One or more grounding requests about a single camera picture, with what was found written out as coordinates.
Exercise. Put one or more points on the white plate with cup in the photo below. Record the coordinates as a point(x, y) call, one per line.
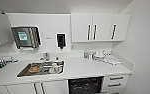
point(56, 67)

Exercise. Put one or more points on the stack of white bowls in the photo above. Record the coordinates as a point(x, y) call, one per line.
point(99, 55)

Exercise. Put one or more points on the blue dish soap bottle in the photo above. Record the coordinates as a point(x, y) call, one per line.
point(86, 54)

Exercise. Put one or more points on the small wall label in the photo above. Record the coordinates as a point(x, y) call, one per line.
point(48, 38)

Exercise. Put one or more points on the black wall soap dispenser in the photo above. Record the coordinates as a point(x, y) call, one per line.
point(60, 40)

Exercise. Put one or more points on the stainless steel dishwasher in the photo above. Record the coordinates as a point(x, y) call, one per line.
point(86, 86)

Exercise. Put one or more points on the small chrome sink knob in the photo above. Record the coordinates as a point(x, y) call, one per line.
point(56, 58)

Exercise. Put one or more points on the steel paper towel dispenser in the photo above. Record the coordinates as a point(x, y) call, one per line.
point(26, 36)

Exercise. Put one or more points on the chrome sink faucet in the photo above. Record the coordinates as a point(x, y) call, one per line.
point(45, 57)

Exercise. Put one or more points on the white two-door sink cabinet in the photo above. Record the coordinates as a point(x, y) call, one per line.
point(37, 88)

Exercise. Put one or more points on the stainless steel sink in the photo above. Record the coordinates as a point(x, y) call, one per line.
point(24, 70)

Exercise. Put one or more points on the clear food container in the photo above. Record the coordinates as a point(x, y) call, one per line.
point(35, 68)

